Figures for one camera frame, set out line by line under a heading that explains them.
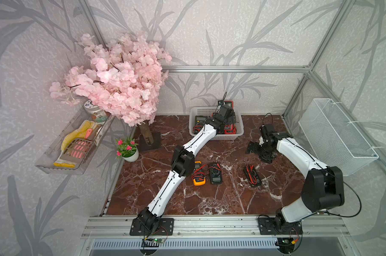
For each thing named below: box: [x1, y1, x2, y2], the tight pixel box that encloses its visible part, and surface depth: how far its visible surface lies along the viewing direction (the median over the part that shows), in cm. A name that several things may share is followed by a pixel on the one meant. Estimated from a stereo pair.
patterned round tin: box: [84, 99, 109, 123], surface depth 72 cm
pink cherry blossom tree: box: [49, 34, 173, 146], surface depth 63 cm
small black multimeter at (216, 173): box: [207, 163, 223, 185], surface depth 89 cm
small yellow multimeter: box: [190, 161, 206, 186], surface depth 88 cm
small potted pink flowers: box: [115, 136, 140, 163], surface depth 89 cm
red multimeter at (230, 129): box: [223, 123, 237, 135], surface depth 105 cm
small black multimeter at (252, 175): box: [243, 164, 262, 188], surface depth 88 cm
